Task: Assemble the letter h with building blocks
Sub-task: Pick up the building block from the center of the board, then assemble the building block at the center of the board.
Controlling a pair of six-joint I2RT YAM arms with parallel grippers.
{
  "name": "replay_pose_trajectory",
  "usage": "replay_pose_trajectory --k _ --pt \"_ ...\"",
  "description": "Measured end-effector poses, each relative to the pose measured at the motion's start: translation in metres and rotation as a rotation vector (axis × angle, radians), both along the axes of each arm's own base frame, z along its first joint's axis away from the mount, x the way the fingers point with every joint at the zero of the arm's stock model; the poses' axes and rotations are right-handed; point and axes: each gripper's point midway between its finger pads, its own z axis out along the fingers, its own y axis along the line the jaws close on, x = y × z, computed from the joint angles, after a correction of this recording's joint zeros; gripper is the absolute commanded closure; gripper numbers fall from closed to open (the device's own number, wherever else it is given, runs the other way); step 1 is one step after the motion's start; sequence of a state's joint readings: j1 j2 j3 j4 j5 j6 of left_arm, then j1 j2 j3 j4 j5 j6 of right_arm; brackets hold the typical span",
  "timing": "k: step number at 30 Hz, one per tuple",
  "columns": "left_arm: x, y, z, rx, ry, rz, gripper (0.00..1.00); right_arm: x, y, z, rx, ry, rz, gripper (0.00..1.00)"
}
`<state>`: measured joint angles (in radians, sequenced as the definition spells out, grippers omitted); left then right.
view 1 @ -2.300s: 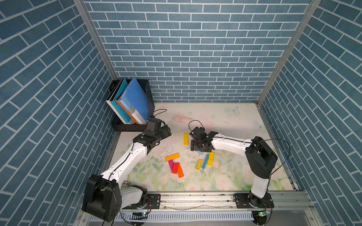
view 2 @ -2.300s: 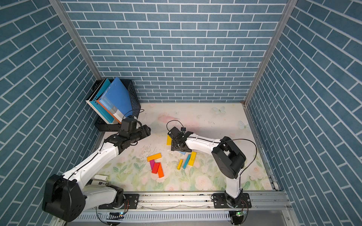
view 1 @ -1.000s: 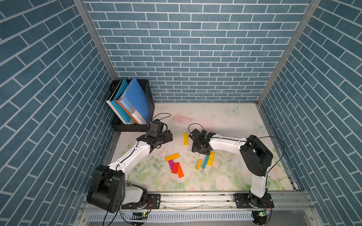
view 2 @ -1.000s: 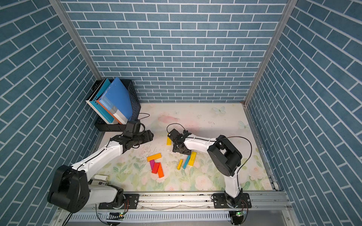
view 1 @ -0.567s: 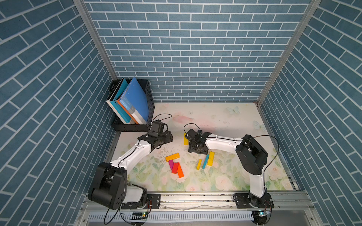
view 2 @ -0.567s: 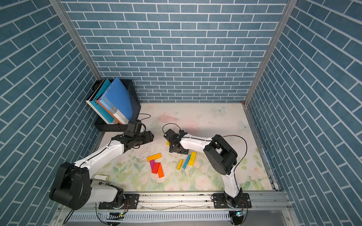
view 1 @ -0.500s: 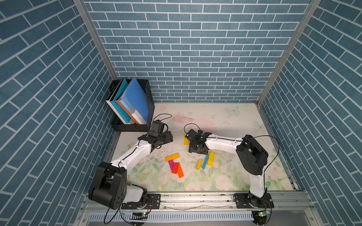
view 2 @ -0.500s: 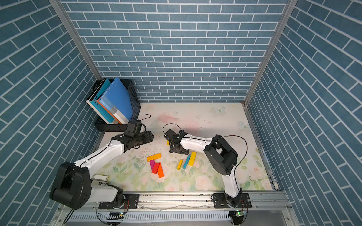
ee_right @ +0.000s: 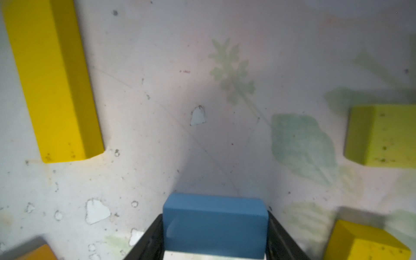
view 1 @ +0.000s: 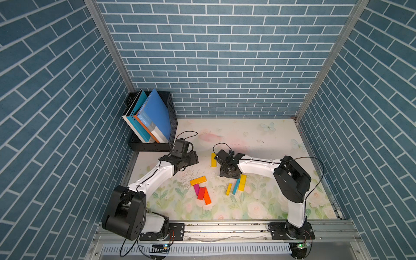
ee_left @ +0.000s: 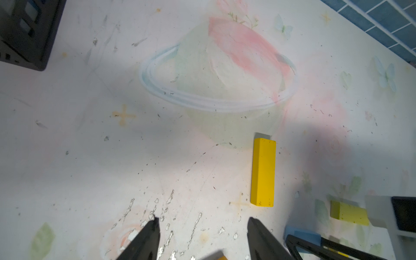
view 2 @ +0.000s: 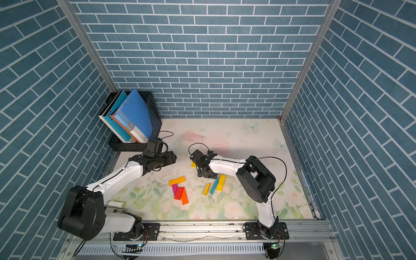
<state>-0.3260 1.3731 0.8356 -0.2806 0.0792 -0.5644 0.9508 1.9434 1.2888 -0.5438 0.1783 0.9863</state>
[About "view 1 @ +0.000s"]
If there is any orange block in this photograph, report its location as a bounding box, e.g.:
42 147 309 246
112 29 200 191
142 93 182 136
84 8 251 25
204 188 211 205

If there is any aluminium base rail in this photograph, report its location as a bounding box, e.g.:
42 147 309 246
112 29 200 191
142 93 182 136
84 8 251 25
86 220 371 260

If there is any black mesh file basket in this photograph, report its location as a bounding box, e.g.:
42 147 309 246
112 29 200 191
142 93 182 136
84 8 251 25
122 90 178 152

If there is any small yellow short block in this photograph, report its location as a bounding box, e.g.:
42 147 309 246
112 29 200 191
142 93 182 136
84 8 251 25
226 183 232 196

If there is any teal book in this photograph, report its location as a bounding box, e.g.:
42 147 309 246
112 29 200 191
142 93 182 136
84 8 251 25
122 90 155 143

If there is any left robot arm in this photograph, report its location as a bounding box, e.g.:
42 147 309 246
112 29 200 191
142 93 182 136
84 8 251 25
102 138 198 241

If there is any magenta block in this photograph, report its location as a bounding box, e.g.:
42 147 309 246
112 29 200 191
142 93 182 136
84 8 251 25
193 184 200 196

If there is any bright yellow long block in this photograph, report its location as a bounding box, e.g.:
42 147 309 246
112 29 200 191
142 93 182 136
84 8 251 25
238 174 247 191

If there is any red block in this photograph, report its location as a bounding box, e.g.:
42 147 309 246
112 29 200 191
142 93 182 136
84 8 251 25
197 187 206 200

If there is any orange-yellow long block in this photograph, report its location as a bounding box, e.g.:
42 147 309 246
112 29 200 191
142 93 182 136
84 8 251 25
190 176 207 186

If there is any teal long block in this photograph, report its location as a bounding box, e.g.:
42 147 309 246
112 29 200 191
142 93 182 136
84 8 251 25
232 179 240 195

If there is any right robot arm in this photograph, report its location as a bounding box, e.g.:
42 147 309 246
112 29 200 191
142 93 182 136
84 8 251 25
214 150 315 241

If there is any blue book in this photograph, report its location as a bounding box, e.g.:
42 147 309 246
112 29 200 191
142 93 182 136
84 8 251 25
138 89 171 144

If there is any floral table mat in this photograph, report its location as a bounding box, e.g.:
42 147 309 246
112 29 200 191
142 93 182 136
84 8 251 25
120 118 345 222

